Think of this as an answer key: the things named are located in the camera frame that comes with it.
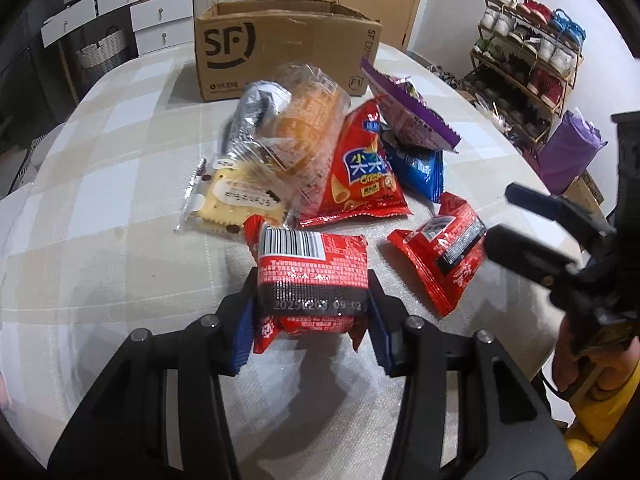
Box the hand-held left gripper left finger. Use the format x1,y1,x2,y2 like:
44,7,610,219
47,275,261,480

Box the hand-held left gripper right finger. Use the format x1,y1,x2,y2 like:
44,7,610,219
367,269,576,480

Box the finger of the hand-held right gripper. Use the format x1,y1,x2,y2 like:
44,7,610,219
505,183,617,242
484,225,582,288

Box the red barcode snack packet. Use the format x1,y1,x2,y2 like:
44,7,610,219
243,214,372,355

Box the purple snack packet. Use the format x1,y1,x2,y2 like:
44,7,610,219
360,58,460,154

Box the red chip bag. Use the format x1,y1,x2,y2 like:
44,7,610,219
298,97,412,229

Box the clear bread packet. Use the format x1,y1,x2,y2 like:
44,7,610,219
265,62,351,216

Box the silver snack packet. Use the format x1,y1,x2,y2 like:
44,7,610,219
220,80,292,161

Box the large cardboard box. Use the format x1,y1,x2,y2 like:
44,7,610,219
195,0,383,103

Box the person's right hand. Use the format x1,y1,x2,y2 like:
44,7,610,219
552,317,585,398

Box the small cardboard box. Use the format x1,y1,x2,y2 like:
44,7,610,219
562,172,606,221

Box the purple bag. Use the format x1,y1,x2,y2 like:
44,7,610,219
537,109,608,196

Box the wooden shoe rack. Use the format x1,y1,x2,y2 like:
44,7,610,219
462,2,583,148

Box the clear plastic bag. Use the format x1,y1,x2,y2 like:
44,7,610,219
472,100,521,148

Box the blue cookie packet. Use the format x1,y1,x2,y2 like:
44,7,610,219
380,122,445,204

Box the clear cracker packet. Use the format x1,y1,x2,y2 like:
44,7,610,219
174,152,296,236

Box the rows of shoes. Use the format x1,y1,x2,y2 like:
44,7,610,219
470,0,586,111

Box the white stool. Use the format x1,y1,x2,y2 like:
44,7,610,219
10,122,68,196

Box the woven basket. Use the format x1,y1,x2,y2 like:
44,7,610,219
75,27,128,71

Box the white drawer cabinet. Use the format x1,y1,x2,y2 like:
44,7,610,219
41,0,196,56

